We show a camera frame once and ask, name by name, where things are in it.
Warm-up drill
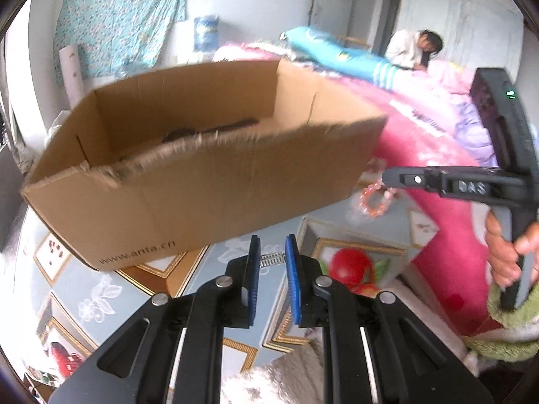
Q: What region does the purple cloth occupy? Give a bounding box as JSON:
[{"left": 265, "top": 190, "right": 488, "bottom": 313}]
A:
[{"left": 452, "top": 93, "right": 502, "bottom": 167}]

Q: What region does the pink blanket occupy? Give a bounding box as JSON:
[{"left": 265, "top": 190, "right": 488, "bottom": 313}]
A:
[{"left": 213, "top": 42, "right": 506, "bottom": 333}]

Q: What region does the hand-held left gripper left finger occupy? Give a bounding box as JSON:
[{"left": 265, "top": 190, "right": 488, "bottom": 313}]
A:
[{"left": 48, "top": 235, "right": 262, "bottom": 404}]

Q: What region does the teal floral cloth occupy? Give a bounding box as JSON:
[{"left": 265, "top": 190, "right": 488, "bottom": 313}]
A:
[{"left": 55, "top": 0, "right": 188, "bottom": 80}]

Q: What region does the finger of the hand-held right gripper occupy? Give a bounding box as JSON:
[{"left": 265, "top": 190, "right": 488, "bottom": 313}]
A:
[{"left": 381, "top": 165, "right": 448, "bottom": 197}]

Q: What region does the person's right hand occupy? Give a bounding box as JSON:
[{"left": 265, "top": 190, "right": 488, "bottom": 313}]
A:
[{"left": 484, "top": 212, "right": 539, "bottom": 289}]

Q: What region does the pink strap digital watch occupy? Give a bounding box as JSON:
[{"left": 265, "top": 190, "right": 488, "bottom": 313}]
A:
[{"left": 162, "top": 118, "right": 259, "bottom": 144}]

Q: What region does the blue water jug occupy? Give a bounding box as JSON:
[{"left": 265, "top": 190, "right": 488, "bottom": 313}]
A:
[{"left": 194, "top": 14, "right": 220, "bottom": 53}]

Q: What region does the brown cardboard box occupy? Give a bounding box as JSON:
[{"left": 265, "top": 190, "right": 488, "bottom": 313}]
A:
[{"left": 21, "top": 60, "right": 388, "bottom": 272}]

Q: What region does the pink orange bead bracelet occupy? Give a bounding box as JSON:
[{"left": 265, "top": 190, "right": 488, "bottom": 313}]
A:
[{"left": 360, "top": 177, "right": 399, "bottom": 220}]

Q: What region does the grey door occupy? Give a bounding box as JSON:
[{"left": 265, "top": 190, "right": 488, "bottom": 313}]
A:
[{"left": 349, "top": 0, "right": 403, "bottom": 55}]

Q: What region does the white wardrobe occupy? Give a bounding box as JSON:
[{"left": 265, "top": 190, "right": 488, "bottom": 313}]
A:
[{"left": 400, "top": 0, "right": 523, "bottom": 72}]

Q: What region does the blue pillow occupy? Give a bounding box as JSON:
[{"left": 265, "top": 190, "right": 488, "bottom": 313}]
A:
[{"left": 280, "top": 25, "right": 405, "bottom": 91}]

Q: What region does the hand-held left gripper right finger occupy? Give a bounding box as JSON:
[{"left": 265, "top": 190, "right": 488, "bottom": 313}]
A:
[{"left": 284, "top": 233, "right": 495, "bottom": 404}]

